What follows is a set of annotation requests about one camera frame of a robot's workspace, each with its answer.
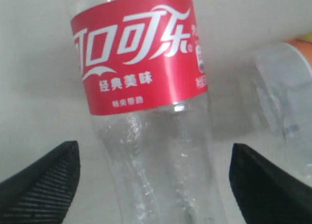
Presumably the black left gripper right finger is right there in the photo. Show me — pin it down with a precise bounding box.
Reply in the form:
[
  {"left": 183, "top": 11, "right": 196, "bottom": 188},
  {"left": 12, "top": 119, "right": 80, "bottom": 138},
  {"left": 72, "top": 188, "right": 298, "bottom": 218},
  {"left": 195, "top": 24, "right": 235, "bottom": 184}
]
[{"left": 229, "top": 143, "right": 312, "bottom": 224}]

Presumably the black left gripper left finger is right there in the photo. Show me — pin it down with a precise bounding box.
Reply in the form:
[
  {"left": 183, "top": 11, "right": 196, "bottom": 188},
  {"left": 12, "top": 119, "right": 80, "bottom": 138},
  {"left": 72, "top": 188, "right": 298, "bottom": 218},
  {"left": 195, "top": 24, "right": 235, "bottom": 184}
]
[{"left": 0, "top": 141, "right": 80, "bottom": 224}]

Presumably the red label cola bottle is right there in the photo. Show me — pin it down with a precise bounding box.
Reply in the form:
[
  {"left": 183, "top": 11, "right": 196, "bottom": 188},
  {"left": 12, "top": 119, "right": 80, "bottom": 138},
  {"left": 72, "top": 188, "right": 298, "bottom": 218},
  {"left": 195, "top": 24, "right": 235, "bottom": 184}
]
[{"left": 66, "top": 0, "right": 227, "bottom": 224}]

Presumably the floral white label bottle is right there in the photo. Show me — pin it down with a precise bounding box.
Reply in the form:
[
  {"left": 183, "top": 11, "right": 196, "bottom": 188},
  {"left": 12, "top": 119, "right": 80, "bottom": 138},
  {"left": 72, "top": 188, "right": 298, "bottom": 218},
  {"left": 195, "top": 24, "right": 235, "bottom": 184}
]
[{"left": 252, "top": 33, "right": 312, "bottom": 184}]

